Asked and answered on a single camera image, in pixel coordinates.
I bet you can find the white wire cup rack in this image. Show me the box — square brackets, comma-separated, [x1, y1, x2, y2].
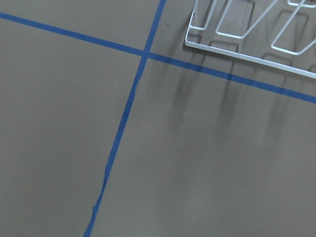
[185, 0, 316, 78]

